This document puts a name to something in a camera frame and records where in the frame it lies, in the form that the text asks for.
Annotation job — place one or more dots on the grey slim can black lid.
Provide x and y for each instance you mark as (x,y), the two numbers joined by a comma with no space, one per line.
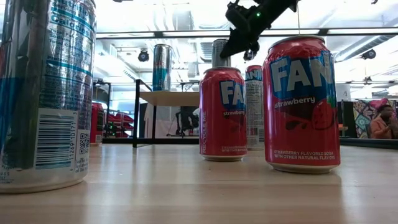
(217,59)

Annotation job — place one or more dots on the slim Fanta can black lid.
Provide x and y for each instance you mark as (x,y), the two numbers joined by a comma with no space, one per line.
(255,118)

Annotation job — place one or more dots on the red storage rack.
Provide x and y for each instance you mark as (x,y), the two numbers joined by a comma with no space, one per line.
(124,119)

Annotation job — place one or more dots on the wooden shelf black metal legs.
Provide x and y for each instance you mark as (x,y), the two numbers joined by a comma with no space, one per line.
(168,98)

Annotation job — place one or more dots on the person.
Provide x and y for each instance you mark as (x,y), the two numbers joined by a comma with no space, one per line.
(381,127)

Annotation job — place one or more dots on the colourful patterned panel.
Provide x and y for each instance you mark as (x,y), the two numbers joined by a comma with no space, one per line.
(362,119)

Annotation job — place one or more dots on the white pillar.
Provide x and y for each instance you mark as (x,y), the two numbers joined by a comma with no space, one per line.
(345,92)

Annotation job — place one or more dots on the red Fanta strawberry can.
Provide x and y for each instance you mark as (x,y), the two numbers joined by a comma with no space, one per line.
(217,124)
(298,130)

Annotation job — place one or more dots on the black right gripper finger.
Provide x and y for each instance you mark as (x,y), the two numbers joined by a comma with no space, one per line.
(241,42)

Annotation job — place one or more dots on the white cloth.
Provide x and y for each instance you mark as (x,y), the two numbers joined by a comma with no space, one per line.
(164,123)

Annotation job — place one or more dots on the black ceiling spotlight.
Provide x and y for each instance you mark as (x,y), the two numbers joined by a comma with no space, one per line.
(369,54)
(143,56)
(248,56)

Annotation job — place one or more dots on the silver blue energy drink can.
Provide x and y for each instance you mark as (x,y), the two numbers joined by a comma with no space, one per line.
(62,93)
(161,71)

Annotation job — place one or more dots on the black aluminium extrusion frame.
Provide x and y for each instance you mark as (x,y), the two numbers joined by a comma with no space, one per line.
(124,140)

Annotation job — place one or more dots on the black overhead beam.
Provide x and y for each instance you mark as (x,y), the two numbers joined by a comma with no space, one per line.
(323,31)

